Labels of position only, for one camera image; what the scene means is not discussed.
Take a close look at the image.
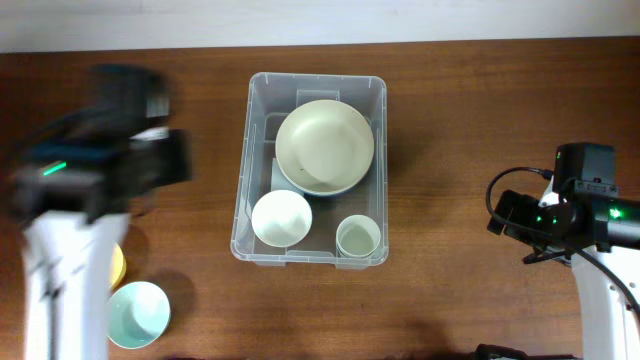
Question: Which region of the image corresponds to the small yellow bowl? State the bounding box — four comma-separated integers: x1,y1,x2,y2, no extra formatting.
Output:
109,245,127,290

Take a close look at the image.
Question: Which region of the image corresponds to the small white bowl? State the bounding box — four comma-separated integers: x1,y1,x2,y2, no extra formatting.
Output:
251,190,313,248

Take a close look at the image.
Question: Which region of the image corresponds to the small mint green bowl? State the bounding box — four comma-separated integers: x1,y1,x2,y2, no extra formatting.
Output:
107,281,171,350

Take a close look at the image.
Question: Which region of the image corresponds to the cream white bowl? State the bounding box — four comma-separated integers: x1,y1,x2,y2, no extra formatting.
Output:
275,100,375,189

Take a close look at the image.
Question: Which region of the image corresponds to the cream white cup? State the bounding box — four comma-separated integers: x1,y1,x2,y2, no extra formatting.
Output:
336,215,382,258

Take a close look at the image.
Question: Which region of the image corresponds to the blue plate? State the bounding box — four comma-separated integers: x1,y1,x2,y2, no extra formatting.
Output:
284,174,367,197

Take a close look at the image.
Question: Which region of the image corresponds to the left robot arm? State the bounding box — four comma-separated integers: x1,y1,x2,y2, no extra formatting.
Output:
2,64,192,359

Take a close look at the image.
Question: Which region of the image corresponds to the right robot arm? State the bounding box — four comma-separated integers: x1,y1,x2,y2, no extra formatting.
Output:
486,142,639,359

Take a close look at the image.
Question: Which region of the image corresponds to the clear plastic storage bin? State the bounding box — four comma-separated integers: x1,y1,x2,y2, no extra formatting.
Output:
230,72,390,270

